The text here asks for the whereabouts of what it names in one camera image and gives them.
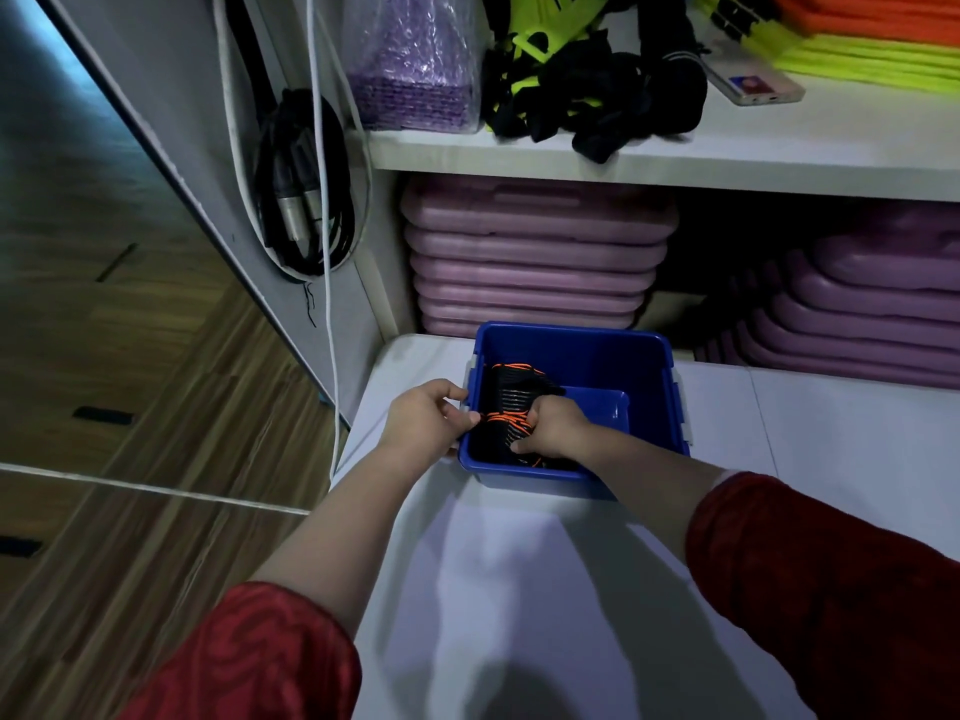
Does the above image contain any stack of mauve step boards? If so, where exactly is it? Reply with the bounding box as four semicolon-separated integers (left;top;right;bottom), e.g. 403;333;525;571
399;175;681;340
693;202;960;391

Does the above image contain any white power bank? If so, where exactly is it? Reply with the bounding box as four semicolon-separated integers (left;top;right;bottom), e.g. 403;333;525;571
696;35;807;108

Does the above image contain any person's left forearm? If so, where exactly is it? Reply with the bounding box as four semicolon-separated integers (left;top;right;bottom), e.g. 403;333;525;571
251;445;451;642

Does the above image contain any red left sleeve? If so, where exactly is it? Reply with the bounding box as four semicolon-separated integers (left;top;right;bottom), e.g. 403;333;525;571
118;580;363;720

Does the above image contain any blue plastic storage bin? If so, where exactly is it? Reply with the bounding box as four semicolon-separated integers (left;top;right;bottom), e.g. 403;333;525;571
457;320;692;502

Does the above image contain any purple block in bubble wrap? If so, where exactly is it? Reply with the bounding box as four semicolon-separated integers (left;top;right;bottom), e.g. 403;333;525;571
341;0;486;135

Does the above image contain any white shelf board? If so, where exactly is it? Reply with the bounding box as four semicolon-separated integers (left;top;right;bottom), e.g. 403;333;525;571
363;63;960;204

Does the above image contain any black and orange strap bundle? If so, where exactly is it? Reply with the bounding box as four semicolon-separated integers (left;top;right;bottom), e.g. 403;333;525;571
480;362;580;471

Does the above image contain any person's right forearm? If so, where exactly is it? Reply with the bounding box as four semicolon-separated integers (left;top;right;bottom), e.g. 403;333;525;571
581;427;727;565

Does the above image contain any red right sleeve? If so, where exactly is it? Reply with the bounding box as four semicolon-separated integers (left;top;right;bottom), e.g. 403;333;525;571
684;472;960;720

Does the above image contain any person's right hand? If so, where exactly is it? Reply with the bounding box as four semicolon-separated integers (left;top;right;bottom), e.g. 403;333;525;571
510;395;601;466

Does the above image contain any coiled black audio cable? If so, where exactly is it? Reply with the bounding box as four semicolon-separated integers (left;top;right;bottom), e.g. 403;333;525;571
250;87;358;279

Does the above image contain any thin white cable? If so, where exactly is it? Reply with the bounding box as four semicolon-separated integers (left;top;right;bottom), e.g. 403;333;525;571
303;0;343;482

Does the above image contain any person's left hand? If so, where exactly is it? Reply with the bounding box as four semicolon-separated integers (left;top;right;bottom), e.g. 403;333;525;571
377;378;482;464

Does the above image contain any red sleeve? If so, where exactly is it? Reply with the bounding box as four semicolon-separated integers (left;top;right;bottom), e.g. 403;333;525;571
118;580;363;720
684;472;960;720

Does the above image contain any looped white cord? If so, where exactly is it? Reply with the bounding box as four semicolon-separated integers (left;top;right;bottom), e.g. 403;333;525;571
211;0;372;283

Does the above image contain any pile of black yellow straps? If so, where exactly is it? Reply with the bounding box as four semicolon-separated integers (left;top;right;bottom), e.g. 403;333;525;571
478;0;711;165

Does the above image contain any stack of orange yellow mats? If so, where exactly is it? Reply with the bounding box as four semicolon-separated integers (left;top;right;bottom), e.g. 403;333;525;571
690;0;960;95

